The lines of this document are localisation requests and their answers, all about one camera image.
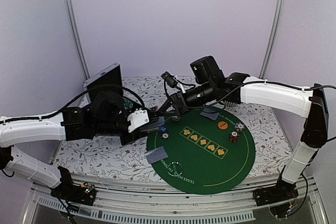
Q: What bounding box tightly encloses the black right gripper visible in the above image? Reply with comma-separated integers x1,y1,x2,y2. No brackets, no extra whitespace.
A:
157,80,216,116

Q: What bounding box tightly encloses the black white chip stack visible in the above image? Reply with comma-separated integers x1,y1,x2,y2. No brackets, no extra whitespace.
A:
171,115,181,122

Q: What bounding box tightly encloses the orange big blind button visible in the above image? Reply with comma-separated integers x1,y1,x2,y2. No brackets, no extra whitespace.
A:
217,121,228,130

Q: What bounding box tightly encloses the red chip stack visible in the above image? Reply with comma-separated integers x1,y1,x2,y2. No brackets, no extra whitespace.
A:
229,131,239,143

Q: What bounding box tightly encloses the blue playing card deck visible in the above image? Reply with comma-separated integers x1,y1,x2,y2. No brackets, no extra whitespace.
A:
139,116,165,132

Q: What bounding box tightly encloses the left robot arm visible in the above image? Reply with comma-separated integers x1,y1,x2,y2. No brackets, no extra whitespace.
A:
1,91,159,200

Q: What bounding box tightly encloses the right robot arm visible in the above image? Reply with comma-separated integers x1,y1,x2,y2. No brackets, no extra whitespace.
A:
157,56,329,201

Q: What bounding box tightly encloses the blue small blind button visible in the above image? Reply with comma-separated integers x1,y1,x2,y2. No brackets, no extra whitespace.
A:
158,125,168,133

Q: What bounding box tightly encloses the aluminium poker chip case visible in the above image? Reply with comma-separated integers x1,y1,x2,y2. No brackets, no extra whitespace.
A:
82,62,137,146

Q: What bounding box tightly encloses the round green poker mat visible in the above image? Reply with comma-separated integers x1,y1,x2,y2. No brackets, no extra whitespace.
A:
146,107,256,195

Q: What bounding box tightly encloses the clear dealer button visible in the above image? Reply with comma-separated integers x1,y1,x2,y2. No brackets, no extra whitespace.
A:
167,162,183,177

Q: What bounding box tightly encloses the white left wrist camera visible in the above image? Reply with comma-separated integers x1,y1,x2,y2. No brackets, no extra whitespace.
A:
127,109,149,133

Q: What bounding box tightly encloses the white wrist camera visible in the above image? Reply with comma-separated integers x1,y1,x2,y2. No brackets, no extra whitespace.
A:
161,71,196,93
127,109,149,133

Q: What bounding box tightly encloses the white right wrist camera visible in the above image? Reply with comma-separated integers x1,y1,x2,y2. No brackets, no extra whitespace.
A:
161,71,196,93

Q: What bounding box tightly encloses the right aluminium corner post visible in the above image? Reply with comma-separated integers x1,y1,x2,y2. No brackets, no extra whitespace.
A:
259,0,285,79

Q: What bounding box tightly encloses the aluminium corner post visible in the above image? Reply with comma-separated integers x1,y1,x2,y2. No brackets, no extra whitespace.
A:
259,0,285,79
64,0,90,80

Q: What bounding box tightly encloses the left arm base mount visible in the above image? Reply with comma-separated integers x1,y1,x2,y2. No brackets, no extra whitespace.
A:
50,166,97,206

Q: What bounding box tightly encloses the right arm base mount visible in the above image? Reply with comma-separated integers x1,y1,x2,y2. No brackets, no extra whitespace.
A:
253,186,299,219

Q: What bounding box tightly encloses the left aluminium corner post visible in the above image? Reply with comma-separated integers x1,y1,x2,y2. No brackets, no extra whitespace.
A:
64,0,90,80

